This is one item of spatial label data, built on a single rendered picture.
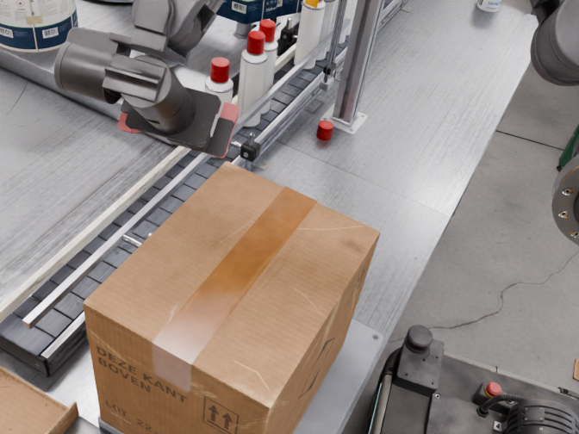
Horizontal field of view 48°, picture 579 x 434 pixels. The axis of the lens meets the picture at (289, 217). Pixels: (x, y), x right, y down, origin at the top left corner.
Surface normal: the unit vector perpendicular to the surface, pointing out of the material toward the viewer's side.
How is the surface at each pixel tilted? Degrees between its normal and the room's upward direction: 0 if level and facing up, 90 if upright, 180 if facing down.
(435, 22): 0
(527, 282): 0
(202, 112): 39
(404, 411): 0
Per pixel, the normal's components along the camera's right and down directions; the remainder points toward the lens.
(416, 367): 0.13, -0.70
